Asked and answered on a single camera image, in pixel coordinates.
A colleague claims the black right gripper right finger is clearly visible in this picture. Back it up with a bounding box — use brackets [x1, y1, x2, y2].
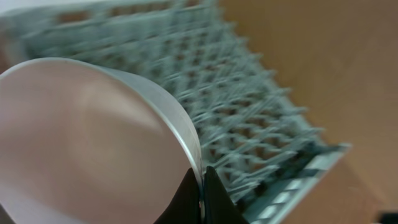
[203, 166, 249, 224]

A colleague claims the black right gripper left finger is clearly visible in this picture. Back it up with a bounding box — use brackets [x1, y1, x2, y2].
[154, 168, 201, 224]

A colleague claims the white lilac bowl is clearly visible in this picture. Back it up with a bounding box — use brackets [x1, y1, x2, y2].
[1, 58, 202, 223]

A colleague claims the grey dishwasher rack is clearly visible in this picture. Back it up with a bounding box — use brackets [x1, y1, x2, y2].
[1, 1, 348, 224]

